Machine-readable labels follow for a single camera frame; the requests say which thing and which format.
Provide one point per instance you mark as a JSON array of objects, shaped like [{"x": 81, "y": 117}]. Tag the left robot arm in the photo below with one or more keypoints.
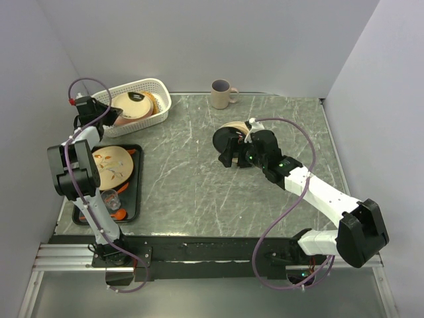
[{"x": 76, "y": 177}]

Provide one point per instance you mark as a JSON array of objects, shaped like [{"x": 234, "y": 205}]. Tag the white perforated plastic bin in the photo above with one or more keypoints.
[{"x": 155, "y": 87}]

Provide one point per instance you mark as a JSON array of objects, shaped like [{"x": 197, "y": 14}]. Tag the beige bird pattern plate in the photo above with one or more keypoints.
[{"x": 115, "y": 166}]

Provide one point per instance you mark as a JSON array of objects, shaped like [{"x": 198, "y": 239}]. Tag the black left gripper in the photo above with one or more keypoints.
[{"x": 113, "y": 112}]

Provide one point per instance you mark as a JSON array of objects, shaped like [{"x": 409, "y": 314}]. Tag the woven bamboo square tray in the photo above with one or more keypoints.
[{"x": 155, "y": 109}]

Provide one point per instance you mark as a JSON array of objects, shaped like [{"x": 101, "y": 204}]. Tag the clear glass cup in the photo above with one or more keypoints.
[{"x": 111, "y": 199}]

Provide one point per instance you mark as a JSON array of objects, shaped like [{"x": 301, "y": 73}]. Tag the cream and pink plate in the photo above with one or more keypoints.
[{"x": 133, "y": 111}]

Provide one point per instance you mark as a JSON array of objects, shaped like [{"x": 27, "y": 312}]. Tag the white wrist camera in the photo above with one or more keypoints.
[
  {"x": 74, "y": 98},
  {"x": 253, "y": 126}
]

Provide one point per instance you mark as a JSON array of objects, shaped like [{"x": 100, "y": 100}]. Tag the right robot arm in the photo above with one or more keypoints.
[{"x": 360, "y": 229}]

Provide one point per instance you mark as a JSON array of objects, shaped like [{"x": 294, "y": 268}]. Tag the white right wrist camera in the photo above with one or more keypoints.
[{"x": 253, "y": 126}]

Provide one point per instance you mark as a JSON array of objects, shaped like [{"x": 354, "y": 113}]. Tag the aluminium rail frame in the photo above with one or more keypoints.
[{"x": 68, "y": 253}]

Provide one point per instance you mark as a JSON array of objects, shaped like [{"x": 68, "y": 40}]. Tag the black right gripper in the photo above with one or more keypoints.
[{"x": 226, "y": 157}]

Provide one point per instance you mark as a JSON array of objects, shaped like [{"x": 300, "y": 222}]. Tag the orange plastic spoon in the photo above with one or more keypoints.
[{"x": 119, "y": 215}]

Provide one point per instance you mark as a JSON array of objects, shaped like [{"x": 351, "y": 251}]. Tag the black rectangular tray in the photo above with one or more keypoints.
[{"x": 130, "y": 198}]

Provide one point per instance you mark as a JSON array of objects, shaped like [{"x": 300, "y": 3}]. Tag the beige ceramic mug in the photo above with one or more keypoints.
[{"x": 223, "y": 94}]

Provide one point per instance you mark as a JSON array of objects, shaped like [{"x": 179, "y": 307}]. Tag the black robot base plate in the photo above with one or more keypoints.
[{"x": 165, "y": 258}]

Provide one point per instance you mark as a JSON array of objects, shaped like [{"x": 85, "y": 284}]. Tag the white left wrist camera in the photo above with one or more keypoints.
[{"x": 74, "y": 98}]

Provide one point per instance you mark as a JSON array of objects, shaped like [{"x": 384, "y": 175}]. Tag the black lacquer plate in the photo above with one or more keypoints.
[{"x": 222, "y": 136}]

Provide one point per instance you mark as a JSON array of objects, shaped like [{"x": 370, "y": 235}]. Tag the tan wooden printed plate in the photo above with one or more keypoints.
[{"x": 240, "y": 125}]

